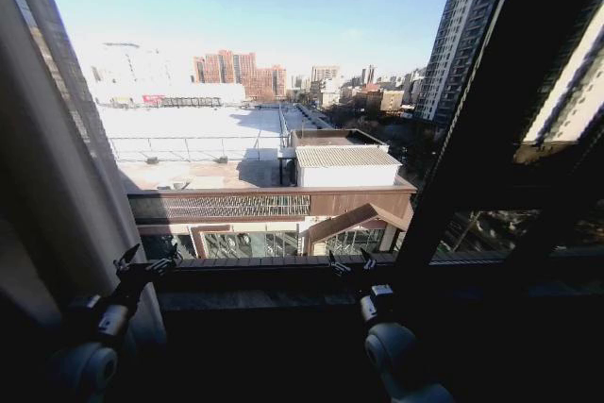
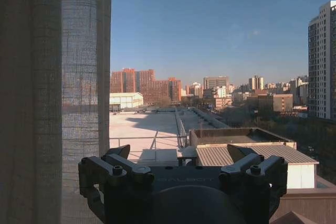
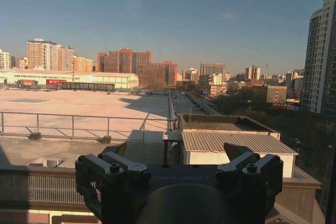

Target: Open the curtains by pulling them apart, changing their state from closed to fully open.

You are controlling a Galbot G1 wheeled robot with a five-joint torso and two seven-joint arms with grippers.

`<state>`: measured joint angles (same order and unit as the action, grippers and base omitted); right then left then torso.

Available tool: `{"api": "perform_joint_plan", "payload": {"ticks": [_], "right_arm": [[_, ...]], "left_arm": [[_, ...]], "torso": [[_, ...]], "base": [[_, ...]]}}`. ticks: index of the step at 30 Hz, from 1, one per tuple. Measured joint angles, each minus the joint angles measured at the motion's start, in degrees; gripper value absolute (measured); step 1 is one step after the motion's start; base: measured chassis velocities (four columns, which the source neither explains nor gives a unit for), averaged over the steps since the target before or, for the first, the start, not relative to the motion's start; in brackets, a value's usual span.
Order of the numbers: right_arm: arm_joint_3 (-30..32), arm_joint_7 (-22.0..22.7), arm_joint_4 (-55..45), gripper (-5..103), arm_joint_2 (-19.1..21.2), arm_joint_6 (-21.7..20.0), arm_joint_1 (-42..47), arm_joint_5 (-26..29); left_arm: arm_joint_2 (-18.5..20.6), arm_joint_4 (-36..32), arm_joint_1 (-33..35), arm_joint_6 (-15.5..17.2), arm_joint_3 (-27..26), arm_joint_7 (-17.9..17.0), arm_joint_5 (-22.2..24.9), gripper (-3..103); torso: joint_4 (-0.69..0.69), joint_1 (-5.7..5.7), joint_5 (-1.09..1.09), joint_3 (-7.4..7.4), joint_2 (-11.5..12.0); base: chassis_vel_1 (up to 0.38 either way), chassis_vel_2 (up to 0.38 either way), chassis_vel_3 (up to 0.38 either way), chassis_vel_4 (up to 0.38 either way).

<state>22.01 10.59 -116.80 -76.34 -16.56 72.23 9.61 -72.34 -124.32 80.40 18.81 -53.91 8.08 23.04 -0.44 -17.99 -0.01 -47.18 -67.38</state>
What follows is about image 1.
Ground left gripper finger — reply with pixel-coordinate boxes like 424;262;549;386
144;242;184;276
111;243;143;274

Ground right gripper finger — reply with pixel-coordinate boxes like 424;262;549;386
360;246;378;274
327;250;352;277

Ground brown facade low building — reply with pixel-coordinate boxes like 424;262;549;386
126;184;418;260

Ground dark window sill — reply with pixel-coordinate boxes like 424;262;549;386
155;253;604;312

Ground white corrugated rooftop shed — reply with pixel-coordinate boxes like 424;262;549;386
277;127;403;189

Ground beige fabric curtain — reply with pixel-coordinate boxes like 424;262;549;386
0;0;167;350

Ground large white flat-roofed building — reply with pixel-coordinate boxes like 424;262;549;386
87;42;331;163

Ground red brick apartment blocks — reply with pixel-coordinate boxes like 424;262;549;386
192;48;288;102

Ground tall grey apartment tower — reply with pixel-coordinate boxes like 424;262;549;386
412;0;515;128

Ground pale striped tower building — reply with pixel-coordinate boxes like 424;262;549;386
513;0;604;163

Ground dark window frame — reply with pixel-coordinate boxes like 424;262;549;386
394;0;604;281

